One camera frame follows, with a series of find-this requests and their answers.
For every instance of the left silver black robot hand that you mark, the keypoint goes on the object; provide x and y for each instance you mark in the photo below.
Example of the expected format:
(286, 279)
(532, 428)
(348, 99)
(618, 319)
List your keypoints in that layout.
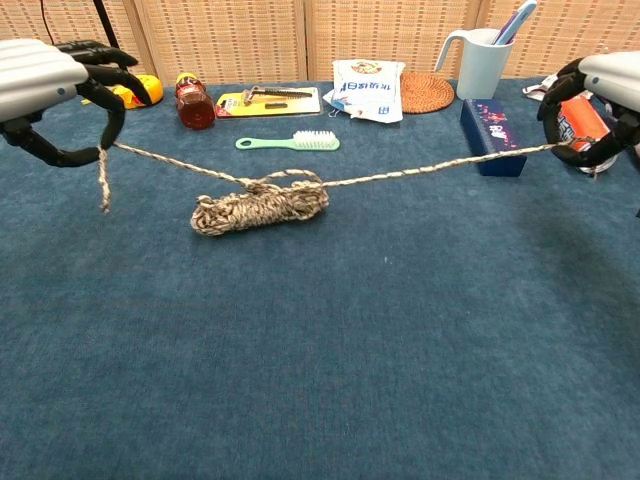
(35, 75)

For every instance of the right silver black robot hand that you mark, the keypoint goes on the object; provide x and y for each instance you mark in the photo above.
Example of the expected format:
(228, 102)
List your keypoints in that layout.
(615, 75)

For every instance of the red soda can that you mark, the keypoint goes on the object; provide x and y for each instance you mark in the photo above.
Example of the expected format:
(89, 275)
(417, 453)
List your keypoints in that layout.
(582, 125)

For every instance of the white tissue packet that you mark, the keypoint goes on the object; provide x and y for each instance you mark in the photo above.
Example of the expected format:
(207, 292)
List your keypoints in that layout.
(537, 90)

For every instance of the black stand pole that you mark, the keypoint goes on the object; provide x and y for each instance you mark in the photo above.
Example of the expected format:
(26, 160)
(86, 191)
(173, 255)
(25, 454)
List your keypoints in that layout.
(106, 22)

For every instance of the light blue toothbrush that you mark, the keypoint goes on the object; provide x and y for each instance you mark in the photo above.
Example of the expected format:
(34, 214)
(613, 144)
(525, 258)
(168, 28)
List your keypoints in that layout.
(524, 14)

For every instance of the blue purple toothbrush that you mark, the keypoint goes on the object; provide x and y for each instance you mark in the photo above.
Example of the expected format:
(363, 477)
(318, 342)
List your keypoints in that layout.
(506, 29)

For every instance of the yellow tape measure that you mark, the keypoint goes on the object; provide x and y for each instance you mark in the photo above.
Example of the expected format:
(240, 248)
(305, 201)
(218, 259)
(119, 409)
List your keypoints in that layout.
(154, 89)

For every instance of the dark blue long box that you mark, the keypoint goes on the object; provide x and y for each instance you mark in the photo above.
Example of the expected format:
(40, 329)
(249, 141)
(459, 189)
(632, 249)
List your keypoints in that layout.
(492, 135)

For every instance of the red sauce bottle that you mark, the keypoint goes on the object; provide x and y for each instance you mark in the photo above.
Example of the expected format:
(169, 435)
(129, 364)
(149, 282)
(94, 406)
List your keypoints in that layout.
(195, 107)

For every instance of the round woven rattan coaster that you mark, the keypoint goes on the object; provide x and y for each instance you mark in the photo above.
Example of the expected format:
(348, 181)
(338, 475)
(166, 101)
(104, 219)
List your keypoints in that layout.
(427, 95)

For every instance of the bamboo folding screen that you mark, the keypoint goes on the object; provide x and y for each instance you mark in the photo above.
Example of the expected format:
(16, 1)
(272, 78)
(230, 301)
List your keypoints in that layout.
(225, 40)

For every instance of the white snack bag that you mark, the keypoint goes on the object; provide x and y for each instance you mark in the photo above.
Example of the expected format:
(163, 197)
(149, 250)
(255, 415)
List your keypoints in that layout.
(370, 90)

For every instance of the razor in yellow blister pack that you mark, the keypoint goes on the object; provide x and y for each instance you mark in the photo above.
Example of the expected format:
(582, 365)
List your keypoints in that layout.
(285, 105)

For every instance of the small blue binder clip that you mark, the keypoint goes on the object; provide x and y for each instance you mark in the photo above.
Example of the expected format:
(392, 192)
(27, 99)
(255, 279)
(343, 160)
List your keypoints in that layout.
(334, 112)

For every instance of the mint green scrub brush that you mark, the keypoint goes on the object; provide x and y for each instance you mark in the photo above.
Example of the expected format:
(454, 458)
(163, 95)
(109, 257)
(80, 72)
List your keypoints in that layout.
(315, 141)

